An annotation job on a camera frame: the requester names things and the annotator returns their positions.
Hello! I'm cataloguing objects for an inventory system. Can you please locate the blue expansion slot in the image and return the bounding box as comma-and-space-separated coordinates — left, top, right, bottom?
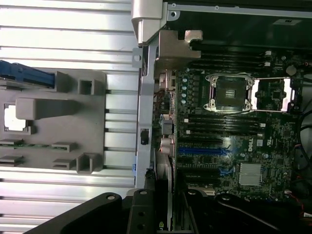
177, 146, 231, 156

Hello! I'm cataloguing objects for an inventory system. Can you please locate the grey parts rack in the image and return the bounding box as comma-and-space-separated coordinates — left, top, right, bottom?
0, 69, 108, 174

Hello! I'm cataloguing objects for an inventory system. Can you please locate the metal socket cover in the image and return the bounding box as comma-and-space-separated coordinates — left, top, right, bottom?
253, 77, 297, 113

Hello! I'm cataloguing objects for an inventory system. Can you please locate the white expansion slot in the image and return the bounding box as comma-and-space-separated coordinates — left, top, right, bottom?
192, 186, 216, 197

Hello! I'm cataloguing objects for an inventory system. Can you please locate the silver chipset heatsink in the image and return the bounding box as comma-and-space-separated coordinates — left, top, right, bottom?
240, 163, 263, 186

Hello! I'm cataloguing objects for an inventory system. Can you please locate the open black PC case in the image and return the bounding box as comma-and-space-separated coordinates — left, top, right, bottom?
130, 0, 312, 234

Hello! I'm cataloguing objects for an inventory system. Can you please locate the silver CPU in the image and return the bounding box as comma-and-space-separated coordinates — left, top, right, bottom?
3, 103, 32, 132

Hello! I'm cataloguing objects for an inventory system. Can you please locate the hard disk with blue caddy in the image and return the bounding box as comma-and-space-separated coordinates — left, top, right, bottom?
0, 59, 56, 90

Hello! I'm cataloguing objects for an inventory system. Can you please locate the green RAM stick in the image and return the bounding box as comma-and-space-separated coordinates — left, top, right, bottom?
0, 143, 71, 149

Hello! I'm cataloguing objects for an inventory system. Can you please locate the green motherboard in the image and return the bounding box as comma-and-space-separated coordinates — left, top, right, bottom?
175, 43, 308, 203

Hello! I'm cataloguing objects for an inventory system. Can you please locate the CPU socket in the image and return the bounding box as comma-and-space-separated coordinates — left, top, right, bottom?
203, 73, 254, 113

